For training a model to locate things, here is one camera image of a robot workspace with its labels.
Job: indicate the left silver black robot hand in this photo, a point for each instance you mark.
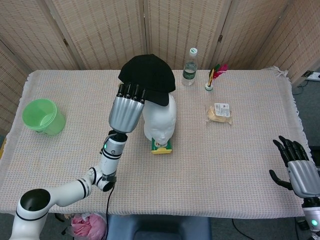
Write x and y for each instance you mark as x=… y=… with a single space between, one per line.
x=125 y=113

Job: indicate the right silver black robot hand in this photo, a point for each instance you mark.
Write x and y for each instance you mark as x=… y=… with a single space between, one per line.
x=303 y=178

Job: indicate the black baseball cap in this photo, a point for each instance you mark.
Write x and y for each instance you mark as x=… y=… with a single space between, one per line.
x=150 y=75

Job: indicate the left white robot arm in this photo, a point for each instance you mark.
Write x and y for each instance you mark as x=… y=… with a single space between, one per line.
x=75 y=190

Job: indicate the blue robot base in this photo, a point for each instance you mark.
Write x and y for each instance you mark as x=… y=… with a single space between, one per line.
x=160 y=227

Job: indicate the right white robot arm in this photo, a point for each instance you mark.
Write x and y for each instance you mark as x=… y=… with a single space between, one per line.
x=312 y=216

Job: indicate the white foam mannequin head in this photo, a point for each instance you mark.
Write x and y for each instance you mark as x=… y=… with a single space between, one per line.
x=160 y=120

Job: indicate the yellow green drink carton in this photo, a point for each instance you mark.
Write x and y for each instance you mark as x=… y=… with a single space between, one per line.
x=162 y=150

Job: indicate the clear plastic water bottle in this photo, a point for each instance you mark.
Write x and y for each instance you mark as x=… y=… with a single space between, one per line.
x=189 y=72

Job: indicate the green plastic bucket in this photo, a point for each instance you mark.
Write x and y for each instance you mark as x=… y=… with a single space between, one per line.
x=43 y=117

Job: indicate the beige woven tablecloth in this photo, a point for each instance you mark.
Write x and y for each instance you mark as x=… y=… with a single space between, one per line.
x=200 y=162

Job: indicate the colourful feather shuttlecock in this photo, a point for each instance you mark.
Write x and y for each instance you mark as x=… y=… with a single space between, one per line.
x=211 y=77

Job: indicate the packaged bread snack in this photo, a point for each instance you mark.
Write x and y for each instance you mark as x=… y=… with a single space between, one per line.
x=220 y=112

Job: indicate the woven folding screen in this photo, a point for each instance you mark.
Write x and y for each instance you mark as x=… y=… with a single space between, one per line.
x=75 y=32

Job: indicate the white power strip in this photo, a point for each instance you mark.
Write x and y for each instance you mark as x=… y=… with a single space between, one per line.
x=311 y=75

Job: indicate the pink plastic bag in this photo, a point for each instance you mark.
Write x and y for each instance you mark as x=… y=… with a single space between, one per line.
x=87 y=226

